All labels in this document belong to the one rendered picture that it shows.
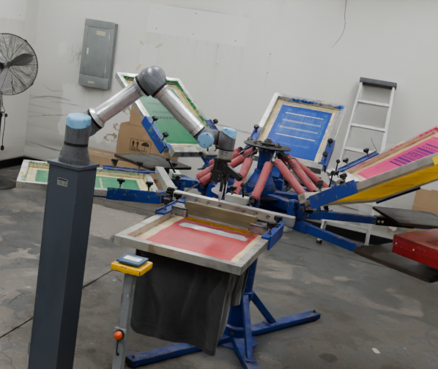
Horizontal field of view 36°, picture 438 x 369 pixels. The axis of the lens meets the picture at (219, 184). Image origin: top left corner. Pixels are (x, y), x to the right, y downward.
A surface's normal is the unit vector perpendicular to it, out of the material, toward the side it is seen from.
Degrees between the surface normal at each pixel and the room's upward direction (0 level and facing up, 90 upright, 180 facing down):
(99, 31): 90
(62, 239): 90
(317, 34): 90
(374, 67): 90
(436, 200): 77
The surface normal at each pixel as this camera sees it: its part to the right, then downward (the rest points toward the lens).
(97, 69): -0.30, 0.15
